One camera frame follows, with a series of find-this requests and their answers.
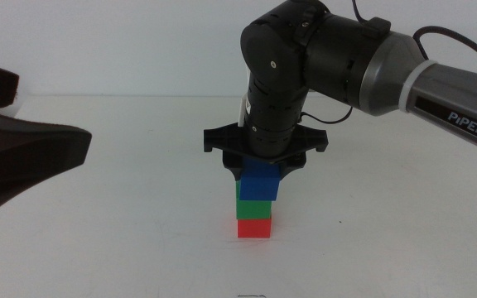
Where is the blue cube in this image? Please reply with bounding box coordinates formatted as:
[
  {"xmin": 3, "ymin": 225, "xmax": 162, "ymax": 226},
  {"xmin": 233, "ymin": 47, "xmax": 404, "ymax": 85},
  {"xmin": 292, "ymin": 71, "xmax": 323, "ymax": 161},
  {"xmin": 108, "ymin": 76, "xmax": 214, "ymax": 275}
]
[{"xmin": 238, "ymin": 158, "xmax": 282, "ymax": 202}]

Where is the green cube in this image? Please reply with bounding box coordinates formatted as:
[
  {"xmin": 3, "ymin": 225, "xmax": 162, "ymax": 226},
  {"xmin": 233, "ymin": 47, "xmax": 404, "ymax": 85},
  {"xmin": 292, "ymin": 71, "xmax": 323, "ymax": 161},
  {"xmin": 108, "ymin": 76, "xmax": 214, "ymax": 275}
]
[{"xmin": 235, "ymin": 180, "xmax": 272, "ymax": 220}]

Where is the red cube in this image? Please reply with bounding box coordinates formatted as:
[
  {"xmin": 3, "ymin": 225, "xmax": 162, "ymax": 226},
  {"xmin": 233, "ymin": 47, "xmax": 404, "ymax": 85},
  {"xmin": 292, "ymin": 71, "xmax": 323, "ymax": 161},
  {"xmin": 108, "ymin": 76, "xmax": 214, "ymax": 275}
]
[{"xmin": 237, "ymin": 218, "xmax": 272, "ymax": 239}]

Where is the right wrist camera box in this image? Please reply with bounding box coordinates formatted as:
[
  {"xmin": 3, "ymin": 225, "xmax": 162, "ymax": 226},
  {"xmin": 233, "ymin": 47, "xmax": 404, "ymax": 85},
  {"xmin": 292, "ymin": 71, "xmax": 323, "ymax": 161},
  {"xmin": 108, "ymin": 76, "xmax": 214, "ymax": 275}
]
[{"xmin": 238, "ymin": 94, "xmax": 251, "ymax": 127}]

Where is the thin black camera cable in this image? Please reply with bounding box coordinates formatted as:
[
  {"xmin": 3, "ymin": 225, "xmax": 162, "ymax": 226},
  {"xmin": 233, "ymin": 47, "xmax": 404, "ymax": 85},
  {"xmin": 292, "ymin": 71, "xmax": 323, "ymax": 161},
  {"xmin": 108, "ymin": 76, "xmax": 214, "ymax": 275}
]
[{"xmin": 298, "ymin": 0, "xmax": 368, "ymax": 125}]

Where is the black braided cable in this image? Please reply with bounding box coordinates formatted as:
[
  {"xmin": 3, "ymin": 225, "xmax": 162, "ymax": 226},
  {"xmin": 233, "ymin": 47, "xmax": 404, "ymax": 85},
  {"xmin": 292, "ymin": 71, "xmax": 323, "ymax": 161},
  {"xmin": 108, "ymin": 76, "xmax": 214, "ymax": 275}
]
[{"xmin": 412, "ymin": 24, "xmax": 477, "ymax": 206}]

